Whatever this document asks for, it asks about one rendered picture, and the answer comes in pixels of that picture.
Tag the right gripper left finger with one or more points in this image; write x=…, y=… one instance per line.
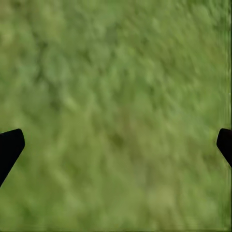
x=12, y=144

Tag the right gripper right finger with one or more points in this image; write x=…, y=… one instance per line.
x=224, y=143

